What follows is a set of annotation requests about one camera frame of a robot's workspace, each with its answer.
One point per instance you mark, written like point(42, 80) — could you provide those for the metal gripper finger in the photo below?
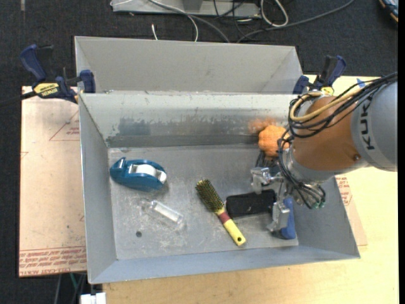
point(281, 213)
point(259, 174)

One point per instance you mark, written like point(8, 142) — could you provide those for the grey metal bin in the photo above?
point(190, 176)

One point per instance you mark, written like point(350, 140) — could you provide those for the clear glass bottle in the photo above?
point(163, 213)

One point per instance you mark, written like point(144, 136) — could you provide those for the orange bumpy ball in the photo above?
point(269, 139)

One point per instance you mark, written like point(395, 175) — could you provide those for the person's foot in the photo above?
point(388, 3)

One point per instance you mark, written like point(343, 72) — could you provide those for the brown cardboard board red print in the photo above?
point(50, 182)

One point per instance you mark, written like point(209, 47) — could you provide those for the black rectangular block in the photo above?
point(248, 203)

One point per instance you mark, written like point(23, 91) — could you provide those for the blue tape dispenser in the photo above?
point(139, 173)

